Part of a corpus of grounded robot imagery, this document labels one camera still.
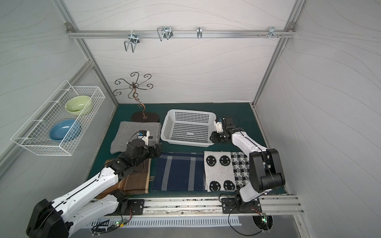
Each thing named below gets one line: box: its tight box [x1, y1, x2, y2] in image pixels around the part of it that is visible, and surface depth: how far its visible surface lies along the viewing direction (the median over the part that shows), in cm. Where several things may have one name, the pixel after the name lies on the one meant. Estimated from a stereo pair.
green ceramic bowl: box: [64, 95, 93, 116], surface depth 73 cm
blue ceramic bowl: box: [49, 119, 82, 142], surface depth 65 cm
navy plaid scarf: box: [152, 152, 206, 192], surface depth 86 cm
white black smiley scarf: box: [204, 151, 251, 192], surface depth 84 cm
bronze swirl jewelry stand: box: [113, 71, 160, 123], surface depth 91 cm
